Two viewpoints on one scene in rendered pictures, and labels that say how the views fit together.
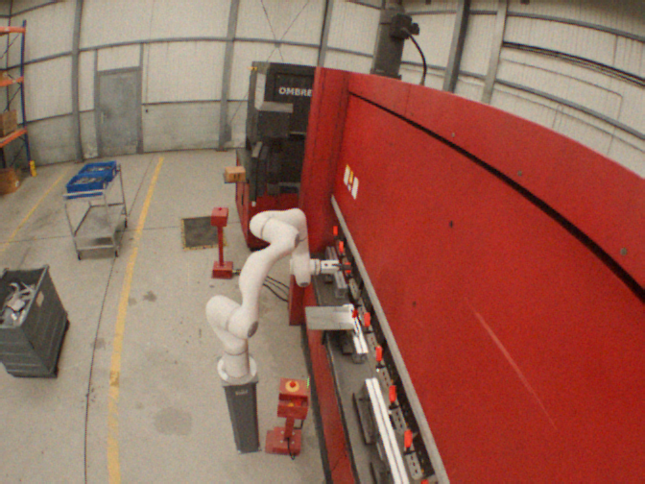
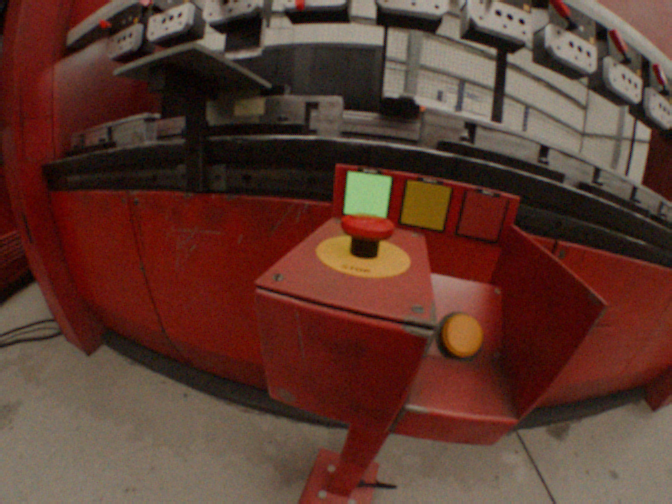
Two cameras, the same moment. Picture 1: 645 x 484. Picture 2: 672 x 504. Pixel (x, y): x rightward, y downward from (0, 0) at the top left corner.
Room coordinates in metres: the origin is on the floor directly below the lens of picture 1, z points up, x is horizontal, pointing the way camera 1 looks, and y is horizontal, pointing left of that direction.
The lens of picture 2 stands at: (0.91, 0.20, 0.85)
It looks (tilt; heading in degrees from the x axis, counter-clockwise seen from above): 24 degrees down; 289
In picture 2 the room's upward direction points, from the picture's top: 5 degrees clockwise
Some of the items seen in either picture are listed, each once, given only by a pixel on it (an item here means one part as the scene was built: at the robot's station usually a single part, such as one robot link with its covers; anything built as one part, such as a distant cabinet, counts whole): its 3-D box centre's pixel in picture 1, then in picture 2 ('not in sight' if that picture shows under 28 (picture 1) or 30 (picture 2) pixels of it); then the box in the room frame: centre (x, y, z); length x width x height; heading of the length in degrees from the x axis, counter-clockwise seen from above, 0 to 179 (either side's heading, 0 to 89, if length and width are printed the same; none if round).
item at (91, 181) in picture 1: (87, 184); not in sight; (2.69, 2.91, 0.92); 0.50 x 0.36 x 0.18; 115
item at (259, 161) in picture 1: (259, 170); not in sight; (2.39, 0.59, 1.42); 0.45 x 0.12 x 0.36; 10
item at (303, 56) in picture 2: not in sight; (251, 91); (1.70, -0.69, 1.12); 1.13 x 0.02 x 0.44; 14
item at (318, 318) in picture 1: (329, 318); (201, 76); (1.32, -0.11, 1.00); 0.26 x 0.18 x 0.01; 104
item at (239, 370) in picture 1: (235, 357); not in sight; (0.85, 0.31, 1.09); 0.19 x 0.19 x 0.18
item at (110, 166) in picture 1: (98, 172); not in sight; (3.08, 3.07, 0.92); 0.50 x 0.36 x 0.18; 115
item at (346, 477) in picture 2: (289, 423); (356, 454); (0.90, 0.02, 0.39); 0.05 x 0.05 x 0.54; 5
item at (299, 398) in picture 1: (293, 396); (414, 293); (0.90, 0.02, 0.75); 0.20 x 0.16 x 0.18; 5
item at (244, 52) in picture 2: not in sight; (244, 40); (1.35, -0.25, 1.13); 0.10 x 0.02 x 0.10; 14
